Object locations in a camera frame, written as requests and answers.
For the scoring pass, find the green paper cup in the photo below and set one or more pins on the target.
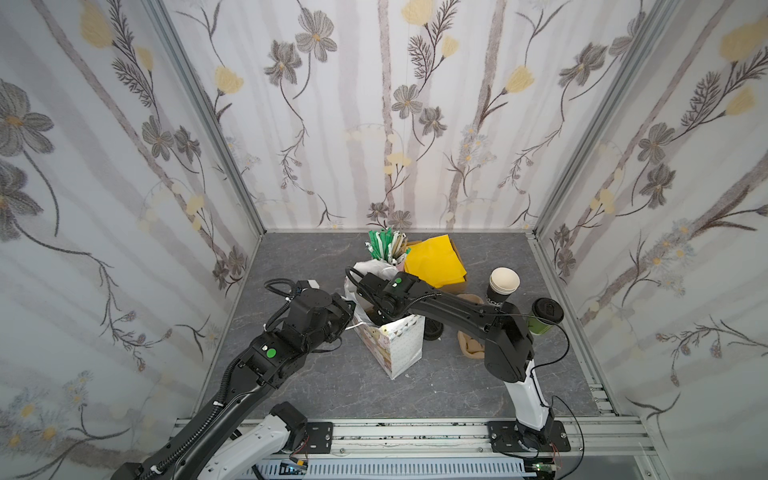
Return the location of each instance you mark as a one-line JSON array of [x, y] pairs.
[[538, 327]]

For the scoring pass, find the white patterned paper bag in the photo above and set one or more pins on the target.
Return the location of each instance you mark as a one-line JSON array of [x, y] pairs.
[[397, 345]]

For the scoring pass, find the brown pulp cup carrier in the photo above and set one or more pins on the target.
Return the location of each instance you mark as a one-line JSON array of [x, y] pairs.
[[470, 347]]

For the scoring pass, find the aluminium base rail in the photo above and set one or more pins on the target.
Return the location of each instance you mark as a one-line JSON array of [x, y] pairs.
[[459, 448]]

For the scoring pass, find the black mounting plate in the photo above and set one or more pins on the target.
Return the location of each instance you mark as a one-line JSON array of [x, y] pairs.
[[311, 438], [514, 437]]

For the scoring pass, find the yellow napkins stack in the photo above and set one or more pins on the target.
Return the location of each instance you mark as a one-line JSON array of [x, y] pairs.
[[436, 261]]

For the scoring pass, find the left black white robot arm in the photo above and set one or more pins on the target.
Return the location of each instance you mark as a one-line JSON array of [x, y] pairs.
[[251, 377]]

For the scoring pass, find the black paper cup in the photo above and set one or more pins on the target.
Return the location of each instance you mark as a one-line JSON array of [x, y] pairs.
[[502, 283]]

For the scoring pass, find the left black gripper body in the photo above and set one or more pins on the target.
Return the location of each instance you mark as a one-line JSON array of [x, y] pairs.
[[342, 306]]

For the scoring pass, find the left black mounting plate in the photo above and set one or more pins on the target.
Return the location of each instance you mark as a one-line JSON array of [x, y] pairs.
[[311, 438]]

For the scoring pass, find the green white straws bundle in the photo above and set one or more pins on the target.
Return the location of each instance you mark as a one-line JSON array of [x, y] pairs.
[[388, 245]]

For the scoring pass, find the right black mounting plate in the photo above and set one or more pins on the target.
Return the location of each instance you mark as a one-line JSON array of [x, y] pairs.
[[514, 437]]

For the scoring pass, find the black cup lid stack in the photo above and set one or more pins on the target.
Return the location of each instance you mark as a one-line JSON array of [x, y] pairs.
[[433, 330]]

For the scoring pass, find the brown cardboard napkin box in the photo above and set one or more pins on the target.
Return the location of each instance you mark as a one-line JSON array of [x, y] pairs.
[[457, 287]]

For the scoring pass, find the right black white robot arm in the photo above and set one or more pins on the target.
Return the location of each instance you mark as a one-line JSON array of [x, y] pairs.
[[503, 332]]

